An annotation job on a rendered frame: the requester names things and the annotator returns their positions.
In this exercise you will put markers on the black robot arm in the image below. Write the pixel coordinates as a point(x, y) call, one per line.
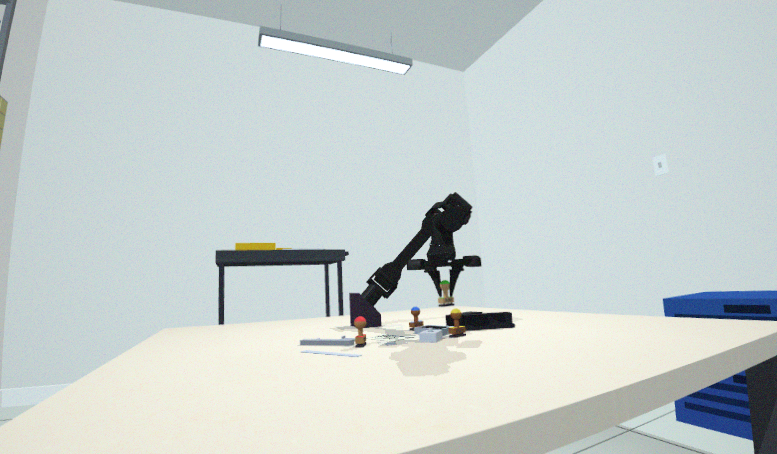
point(457, 212)

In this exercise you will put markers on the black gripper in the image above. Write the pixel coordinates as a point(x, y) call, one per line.
point(456, 264)

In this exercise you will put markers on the brown rubber stamp with blue knob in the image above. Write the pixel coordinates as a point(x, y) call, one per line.
point(416, 323)

